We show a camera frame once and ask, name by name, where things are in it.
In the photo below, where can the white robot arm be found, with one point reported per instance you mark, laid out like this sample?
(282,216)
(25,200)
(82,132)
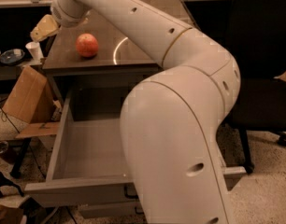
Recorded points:
(199,70)

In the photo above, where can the black office chair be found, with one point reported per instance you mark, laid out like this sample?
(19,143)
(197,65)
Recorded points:
(256,37)

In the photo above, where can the white paper cup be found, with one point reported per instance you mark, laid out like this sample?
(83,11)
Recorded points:
(35,50)

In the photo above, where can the grey lower drawer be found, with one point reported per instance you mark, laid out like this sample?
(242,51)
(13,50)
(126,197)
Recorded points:
(111,209)

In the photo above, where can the open grey top drawer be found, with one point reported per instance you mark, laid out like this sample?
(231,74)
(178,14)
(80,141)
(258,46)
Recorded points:
(144,145)

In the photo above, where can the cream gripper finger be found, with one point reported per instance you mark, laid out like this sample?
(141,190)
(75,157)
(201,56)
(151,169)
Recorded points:
(46,27)

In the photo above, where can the dark round dish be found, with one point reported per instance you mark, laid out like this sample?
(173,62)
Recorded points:
(12,57)

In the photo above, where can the grey drawer cabinet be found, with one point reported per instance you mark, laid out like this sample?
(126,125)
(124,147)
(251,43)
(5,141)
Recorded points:
(114,53)

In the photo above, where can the low side shelf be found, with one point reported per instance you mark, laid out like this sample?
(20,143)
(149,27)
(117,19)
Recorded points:
(12,72)

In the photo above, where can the black stand legs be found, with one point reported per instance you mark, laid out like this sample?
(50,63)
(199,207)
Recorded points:
(5,182)

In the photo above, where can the brown cardboard box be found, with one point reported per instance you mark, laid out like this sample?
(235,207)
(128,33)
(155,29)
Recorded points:
(31,101)

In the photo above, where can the red apple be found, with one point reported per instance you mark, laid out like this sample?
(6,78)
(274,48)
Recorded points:
(86,45)

